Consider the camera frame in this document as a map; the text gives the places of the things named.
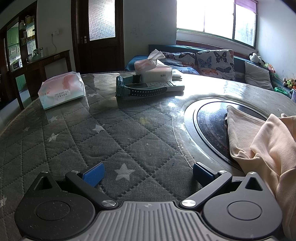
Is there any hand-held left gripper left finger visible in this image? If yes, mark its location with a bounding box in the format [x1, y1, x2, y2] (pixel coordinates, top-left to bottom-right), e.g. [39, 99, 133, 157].
[31, 162, 117, 210]

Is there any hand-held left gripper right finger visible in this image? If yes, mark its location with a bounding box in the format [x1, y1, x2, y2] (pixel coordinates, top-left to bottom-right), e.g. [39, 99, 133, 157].
[180, 162, 266, 210]

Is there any cream garment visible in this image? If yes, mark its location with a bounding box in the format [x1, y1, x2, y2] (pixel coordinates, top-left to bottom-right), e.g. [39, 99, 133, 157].
[225, 105, 296, 235]

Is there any round black hotplate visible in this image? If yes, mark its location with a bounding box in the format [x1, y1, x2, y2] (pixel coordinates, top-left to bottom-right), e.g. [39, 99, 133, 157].
[184, 97, 273, 172]

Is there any sealed pink white tissue pack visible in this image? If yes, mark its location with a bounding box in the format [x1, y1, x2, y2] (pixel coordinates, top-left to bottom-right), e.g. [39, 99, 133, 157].
[38, 72, 87, 110]

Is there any white remote control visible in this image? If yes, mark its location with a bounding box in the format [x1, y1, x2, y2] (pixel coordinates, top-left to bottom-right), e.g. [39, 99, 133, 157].
[126, 81, 185, 92]

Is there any upright butterfly print pillow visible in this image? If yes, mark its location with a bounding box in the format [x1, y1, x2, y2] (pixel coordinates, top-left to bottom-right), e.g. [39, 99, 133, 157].
[196, 49, 236, 81]

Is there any grey pillow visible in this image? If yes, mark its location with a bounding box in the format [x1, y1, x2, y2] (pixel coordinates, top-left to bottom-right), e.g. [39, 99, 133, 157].
[244, 61, 274, 91]

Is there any opened pink white tissue pack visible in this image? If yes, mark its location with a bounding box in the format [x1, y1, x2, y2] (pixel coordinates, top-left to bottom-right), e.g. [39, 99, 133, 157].
[134, 49, 173, 82]

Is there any blue sofa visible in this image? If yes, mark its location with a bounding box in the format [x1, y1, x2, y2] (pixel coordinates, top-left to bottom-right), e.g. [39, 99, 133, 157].
[124, 44, 296, 94]

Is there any flat butterfly print pillow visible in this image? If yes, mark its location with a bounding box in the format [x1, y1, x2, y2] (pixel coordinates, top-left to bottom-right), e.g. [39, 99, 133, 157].
[159, 51, 200, 76]

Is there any dark wooden door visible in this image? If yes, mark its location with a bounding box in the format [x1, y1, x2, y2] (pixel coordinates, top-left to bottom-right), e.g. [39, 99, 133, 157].
[70, 0, 125, 75]

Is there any dark wooden sideboard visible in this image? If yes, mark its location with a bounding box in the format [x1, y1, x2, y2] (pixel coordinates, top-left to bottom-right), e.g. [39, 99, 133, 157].
[9, 50, 71, 110]

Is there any pink green plush toy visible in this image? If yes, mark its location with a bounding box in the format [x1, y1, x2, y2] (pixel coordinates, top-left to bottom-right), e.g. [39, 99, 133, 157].
[264, 62, 277, 74]

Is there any pile of small plush toys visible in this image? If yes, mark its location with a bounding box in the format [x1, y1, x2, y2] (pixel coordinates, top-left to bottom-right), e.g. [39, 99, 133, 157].
[282, 77, 296, 90]

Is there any panda plush toy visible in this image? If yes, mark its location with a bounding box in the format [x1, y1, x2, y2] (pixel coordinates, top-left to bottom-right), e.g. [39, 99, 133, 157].
[248, 53, 265, 67]

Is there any window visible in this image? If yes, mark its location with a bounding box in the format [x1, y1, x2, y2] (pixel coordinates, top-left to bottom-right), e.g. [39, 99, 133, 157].
[176, 0, 259, 48]

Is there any purple roller blind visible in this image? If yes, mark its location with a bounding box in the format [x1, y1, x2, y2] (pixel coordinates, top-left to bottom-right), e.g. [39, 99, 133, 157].
[233, 0, 258, 14]

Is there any teal watch with black strap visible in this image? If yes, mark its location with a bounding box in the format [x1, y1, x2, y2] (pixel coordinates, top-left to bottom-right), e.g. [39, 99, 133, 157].
[116, 75, 173, 102]

